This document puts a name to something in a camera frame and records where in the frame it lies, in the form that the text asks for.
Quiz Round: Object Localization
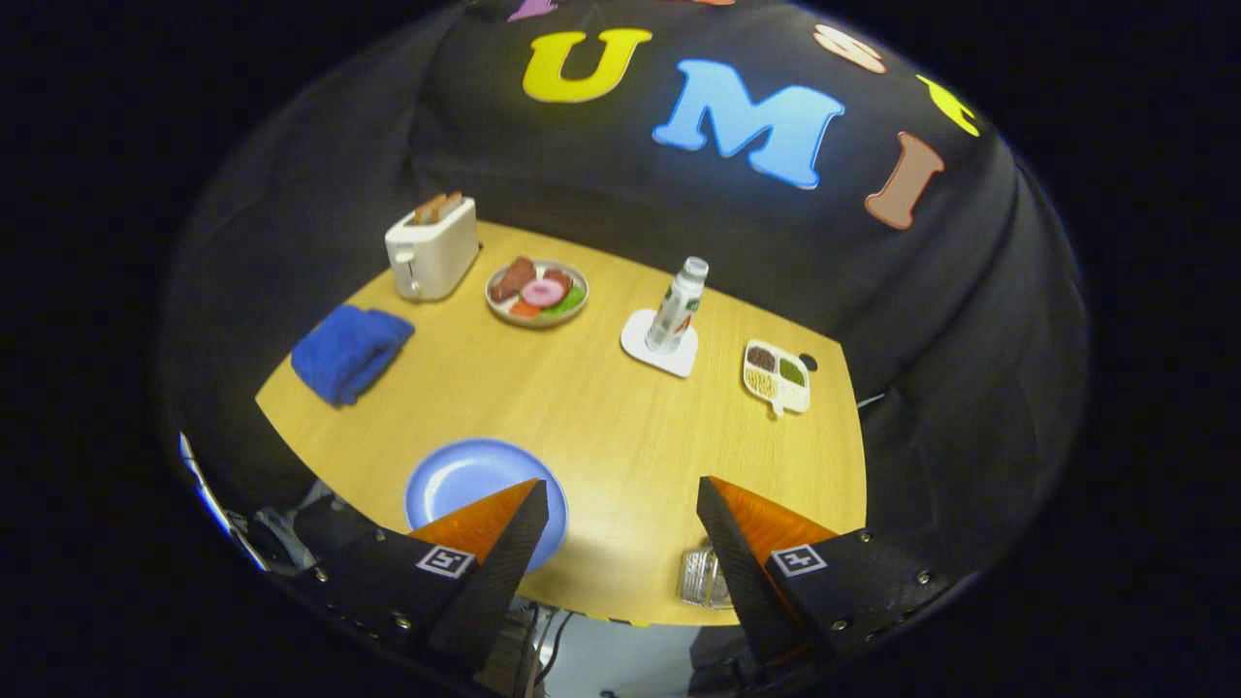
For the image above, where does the white toaster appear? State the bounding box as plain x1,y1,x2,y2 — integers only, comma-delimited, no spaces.
385,197,480,301

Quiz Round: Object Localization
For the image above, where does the white green drink bottle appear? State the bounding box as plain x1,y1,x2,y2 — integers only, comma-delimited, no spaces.
645,256,710,355

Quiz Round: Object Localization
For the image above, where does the white coaster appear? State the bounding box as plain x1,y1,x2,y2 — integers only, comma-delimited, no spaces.
620,308,700,379

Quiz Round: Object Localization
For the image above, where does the white divided snack dish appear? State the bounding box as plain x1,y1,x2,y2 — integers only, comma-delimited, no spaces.
742,338,811,418

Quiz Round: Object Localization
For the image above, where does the blue folded towel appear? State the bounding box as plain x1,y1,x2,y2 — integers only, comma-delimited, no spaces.
291,304,416,407

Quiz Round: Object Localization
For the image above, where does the metal wire cutlery rack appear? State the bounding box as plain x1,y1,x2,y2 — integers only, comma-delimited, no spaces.
679,545,735,610

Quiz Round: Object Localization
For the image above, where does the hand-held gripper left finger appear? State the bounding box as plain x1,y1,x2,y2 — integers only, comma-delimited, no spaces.
291,478,550,675

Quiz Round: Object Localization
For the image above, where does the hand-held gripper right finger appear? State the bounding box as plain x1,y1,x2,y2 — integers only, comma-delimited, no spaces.
696,475,971,680

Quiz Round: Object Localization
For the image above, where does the grey food plate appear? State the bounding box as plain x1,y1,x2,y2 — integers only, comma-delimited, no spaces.
485,256,589,329

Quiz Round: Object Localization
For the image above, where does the brown meat slice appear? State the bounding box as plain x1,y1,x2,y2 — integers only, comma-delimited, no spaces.
490,257,537,302

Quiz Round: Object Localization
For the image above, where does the white framed device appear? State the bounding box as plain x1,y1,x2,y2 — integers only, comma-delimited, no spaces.
177,431,277,573

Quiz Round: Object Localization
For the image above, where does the blue round plate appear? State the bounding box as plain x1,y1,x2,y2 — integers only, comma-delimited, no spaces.
404,438,570,573

